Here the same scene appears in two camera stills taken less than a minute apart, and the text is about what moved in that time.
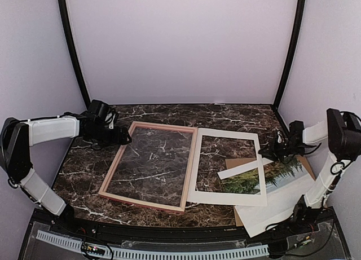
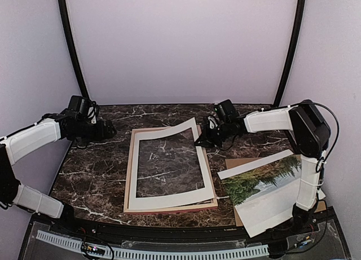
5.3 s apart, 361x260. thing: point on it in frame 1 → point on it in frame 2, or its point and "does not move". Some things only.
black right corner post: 302,0 does not move
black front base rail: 314,234 does not move
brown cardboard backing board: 232,163 does not move
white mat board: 221,197 → 172,198
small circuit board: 95,250 does not move
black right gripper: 272,151 → 206,137
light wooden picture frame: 189,172 → 127,168
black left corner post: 66,16 does not move
